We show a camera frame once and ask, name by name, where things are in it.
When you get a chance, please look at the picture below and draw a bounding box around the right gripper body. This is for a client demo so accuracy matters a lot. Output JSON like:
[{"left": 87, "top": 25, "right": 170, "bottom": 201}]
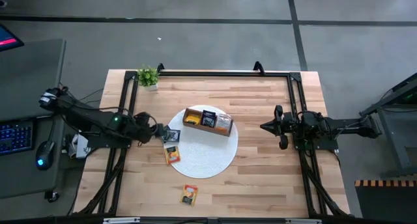
[{"left": 274, "top": 105, "right": 299, "bottom": 150}]

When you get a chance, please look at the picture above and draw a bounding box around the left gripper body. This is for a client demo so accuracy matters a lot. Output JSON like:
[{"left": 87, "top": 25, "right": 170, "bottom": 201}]
[{"left": 133, "top": 111, "right": 160, "bottom": 145}]

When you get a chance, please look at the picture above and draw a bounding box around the orange peach tea packet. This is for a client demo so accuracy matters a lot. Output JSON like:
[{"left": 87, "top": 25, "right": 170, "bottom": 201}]
[
  {"left": 179, "top": 184, "right": 199, "bottom": 206},
  {"left": 184, "top": 110, "right": 202, "bottom": 126},
  {"left": 164, "top": 145, "right": 182, "bottom": 165}
]

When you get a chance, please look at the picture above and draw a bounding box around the wooden three-compartment tea box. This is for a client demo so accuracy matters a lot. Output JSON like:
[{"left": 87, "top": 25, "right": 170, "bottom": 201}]
[{"left": 181, "top": 107, "right": 234, "bottom": 138}]

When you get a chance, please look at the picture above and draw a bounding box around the white round woven placemat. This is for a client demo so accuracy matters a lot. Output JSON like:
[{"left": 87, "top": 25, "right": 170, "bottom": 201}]
[{"left": 167, "top": 105, "right": 239, "bottom": 179}]

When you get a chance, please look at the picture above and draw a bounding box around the small green potted plant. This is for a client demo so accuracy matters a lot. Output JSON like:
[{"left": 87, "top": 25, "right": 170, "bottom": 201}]
[{"left": 136, "top": 65, "right": 160, "bottom": 92}]

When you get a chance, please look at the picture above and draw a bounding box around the white box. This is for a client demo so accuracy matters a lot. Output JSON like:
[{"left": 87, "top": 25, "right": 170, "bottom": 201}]
[{"left": 68, "top": 134, "right": 91, "bottom": 160}]

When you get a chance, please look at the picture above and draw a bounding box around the black computer mouse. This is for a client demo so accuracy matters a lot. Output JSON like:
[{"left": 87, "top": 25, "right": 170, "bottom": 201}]
[{"left": 35, "top": 139, "right": 56, "bottom": 171}]

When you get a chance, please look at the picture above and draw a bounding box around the black metal stand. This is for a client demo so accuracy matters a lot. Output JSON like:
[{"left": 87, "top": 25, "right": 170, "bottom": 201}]
[{"left": 359, "top": 72, "right": 417, "bottom": 179}]

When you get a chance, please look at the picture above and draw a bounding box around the black desk caster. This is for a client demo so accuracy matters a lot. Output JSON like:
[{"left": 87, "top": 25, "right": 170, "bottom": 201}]
[{"left": 44, "top": 190, "right": 60, "bottom": 204}]

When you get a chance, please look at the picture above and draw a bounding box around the black box orange striped edge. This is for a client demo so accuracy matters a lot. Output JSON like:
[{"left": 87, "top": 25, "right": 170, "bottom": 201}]
[{"left": 354, "top": 180, "right": 417, "bottom": 224}]

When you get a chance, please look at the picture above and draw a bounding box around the grey computer desk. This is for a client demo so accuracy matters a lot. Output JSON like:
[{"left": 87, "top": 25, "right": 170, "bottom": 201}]
[{"left": 0, "top": 38, "right": 66, "bottom": 201}]

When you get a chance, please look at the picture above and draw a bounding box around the backlit black keyboard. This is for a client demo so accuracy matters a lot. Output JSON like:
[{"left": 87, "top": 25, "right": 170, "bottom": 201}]
[{"left": 0, "top": 119, "right": 35, "bottom": 156}]

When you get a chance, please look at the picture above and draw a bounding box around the computer monitor pink stripe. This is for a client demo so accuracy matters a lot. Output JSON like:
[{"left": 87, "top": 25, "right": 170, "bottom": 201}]
[{"left": 0, "top": 23, "right": 25, "bottom": 52}]

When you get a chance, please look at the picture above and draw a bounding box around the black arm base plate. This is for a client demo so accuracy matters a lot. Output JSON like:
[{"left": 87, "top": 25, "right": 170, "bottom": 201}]
[
  {"left": 87, "top": 135, "right": 134, "bottom": 150},
  {"left": 292, "top": 132, "right": 339, "bottom": 151}
]

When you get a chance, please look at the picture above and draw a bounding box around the black floor cable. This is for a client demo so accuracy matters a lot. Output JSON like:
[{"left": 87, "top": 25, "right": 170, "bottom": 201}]
[{"left": 78, "top": 88, "right": 105, "bottom": 104}]

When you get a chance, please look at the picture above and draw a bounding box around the black metal table frame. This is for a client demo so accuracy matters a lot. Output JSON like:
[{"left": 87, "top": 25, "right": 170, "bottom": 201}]
[{"left": 73, "top": 69, "right": 351, "bottom": 218}]

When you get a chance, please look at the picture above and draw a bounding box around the silver frame bracket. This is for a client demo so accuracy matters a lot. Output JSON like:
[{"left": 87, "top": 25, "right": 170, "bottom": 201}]
[
  {"left": 285, "top": 218, "right": 323, "bottom": 224},
  {"left": 103, "top": 217, "right": 141, "bottom": 224}
]

